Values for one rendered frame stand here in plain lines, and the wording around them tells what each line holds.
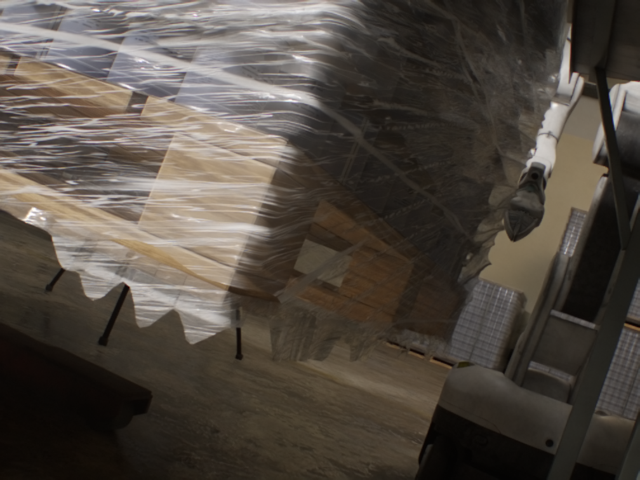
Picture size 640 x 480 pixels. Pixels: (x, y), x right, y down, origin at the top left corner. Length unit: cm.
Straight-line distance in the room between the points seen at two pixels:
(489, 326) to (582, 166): 294
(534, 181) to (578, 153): 800
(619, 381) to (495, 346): 131
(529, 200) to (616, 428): 59
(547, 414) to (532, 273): 791
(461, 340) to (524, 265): 205
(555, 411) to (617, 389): 622
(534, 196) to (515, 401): 52
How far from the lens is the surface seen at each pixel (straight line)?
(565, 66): 227
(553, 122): 221
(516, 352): 220
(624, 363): 796
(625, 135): 200
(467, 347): 792
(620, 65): 164
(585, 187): 982
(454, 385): 184
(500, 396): 177
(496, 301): 791
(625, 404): 798
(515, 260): 965
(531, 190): 191
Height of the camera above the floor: 44
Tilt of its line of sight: 2 degrees up
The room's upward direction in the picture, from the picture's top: 20 degrees clockwise
